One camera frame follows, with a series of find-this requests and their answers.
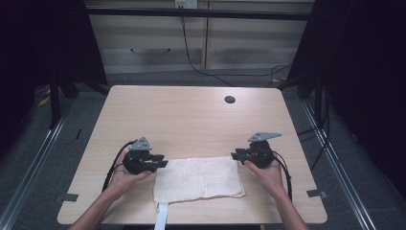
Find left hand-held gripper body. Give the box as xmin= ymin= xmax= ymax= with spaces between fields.
xmin=123 ymin=136 xmax=157 ymax=175

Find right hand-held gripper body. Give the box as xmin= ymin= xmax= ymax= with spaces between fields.
xmin=245 ymin=131 xmax=282 ymax=170

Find white cloth with strap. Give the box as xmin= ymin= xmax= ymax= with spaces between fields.
xmin=152 ymin=155 xmax=247 ymax=230

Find person's left hand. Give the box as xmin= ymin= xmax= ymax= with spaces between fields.
xmin=106 ymin=149 xmax=152 ymax=196

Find person's right hand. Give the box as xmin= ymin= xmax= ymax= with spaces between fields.
xmin=244 ymin=157 xmax=285 ymax=197

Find black metal stand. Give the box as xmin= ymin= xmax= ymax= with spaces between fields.
xmin=47 ymin=72 xmax=79 ymax=130

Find black curtain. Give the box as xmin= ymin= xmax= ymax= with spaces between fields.
xmin=286 ymin=0 xmax=406 ymax=199
xmin=0 ymin=0 xmax=108 ymax=154

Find left hand-held gripper cable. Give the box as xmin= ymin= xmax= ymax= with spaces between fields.
xmin=101 ymin=139 xmax=138 ymax=194

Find hand-held gripper cable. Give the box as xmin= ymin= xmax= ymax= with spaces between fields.
xmin=272 ymin=150 xmax=294 ymax=202
xmin=101 ymin=139 xmax=138 ymax=194

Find right hand-held gripper cable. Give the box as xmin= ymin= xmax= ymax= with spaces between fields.
xmin=272 ymin=150 xmax=294 ymax=202

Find black floor cables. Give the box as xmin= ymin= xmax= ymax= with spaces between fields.
xmin=296 ymin=92 xmax=332 ymax=171

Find metal floor rail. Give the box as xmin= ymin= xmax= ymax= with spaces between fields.
xmin=301 ymin=101 xmax=378 ymax=230
xmin=0 ymin=104 xmax=75 ymax=230

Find long black socket cable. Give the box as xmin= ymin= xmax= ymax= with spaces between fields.
xmin=179 ymin=6 xmax=292 ymax=88

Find pale cabinet without handle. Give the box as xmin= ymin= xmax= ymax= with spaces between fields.
xmin=205 ymin=0 xmax=315 ymax=72

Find pale cabinet with handle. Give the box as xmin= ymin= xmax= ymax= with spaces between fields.
xmin=84 ymin=0 xmax=209 ymax=76

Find white wall socket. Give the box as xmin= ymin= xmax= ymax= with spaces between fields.
xmin=174 ymin=0 xmax=199 ymax=10

